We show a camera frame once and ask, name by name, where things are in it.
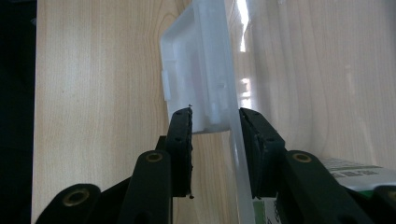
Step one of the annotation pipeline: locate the green and white carton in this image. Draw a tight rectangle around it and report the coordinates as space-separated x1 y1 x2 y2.
251 156 396 224

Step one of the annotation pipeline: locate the clear plastic storage box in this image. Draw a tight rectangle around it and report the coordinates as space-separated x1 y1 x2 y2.
160 0 396 224

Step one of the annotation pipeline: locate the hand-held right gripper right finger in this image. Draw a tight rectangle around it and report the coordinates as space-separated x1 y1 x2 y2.
238 107 287 201

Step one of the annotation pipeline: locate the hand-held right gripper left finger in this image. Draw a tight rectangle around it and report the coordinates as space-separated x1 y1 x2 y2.
163 106 195 200

